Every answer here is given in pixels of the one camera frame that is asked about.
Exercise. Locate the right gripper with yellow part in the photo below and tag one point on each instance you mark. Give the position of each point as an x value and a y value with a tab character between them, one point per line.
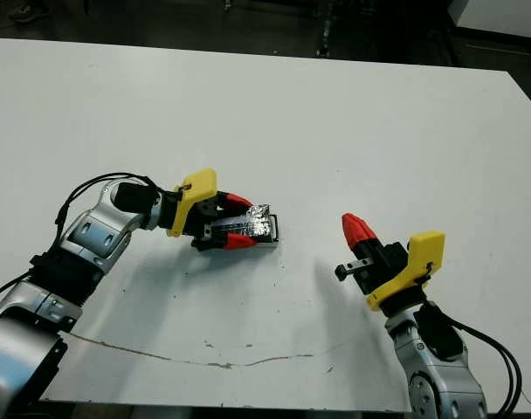
416	266

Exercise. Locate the left gripper with yellow part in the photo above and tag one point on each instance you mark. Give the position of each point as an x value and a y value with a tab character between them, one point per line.
191	196

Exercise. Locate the black foil-wrapped box lid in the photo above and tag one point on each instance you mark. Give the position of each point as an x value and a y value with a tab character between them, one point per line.
259	220

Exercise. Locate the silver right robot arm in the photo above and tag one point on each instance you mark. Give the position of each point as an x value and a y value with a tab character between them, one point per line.
440	384

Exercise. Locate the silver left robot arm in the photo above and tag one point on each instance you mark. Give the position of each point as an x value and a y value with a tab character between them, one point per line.
91	231

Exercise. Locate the white cabinet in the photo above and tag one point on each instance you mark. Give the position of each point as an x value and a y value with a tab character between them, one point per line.
497	15

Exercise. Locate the dark shoe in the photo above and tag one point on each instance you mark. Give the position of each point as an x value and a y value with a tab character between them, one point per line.
27	12

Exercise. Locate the white-lined camera box base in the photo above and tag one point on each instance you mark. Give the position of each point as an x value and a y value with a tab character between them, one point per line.
276	231

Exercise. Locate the black metal floor post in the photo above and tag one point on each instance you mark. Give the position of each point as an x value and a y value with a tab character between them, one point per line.
324	26

